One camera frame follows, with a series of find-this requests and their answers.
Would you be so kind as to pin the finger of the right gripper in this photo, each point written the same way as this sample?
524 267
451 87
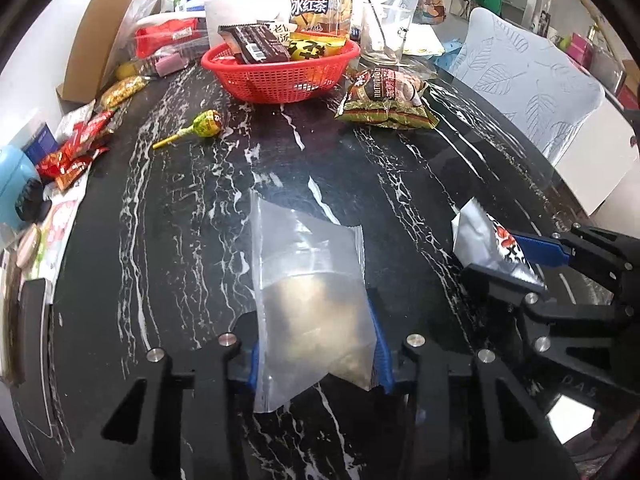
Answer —
542 250
488 288

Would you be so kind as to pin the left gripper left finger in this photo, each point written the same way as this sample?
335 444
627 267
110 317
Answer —
174 417

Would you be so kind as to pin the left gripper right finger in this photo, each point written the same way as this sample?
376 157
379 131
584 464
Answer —
450 415

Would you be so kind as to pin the silver snack packet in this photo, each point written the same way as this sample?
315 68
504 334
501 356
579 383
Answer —
478 238

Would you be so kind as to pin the clear zip bag with powder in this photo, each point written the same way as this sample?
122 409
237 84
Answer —
312 306

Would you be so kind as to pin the green brown snack bag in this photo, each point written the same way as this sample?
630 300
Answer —
391 99

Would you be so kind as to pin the green yellow lollipop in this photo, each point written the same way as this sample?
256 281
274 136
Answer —
205 125

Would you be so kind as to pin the red plastic basket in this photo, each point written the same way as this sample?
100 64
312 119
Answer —
278 83

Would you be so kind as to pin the clear glass jar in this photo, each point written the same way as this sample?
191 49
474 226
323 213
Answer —
383 31

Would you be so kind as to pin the blue round toy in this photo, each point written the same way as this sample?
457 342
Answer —
22 191

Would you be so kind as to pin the red snack packets pile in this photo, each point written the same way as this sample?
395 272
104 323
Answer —
67 164

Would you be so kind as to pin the yellow black snack pack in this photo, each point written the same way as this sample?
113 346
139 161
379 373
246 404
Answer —
303 46

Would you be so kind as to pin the iced tea bottle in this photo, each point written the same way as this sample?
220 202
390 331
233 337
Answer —
329 17

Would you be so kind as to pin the yellow gold candy bag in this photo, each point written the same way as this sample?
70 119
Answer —
122 90

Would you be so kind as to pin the dark chocolate snack pack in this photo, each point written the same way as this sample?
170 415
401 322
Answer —
254 44

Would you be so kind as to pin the cardboard box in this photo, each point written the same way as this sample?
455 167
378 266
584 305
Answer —
102 34

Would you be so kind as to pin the clear plastic container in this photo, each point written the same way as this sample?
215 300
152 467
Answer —
162 44

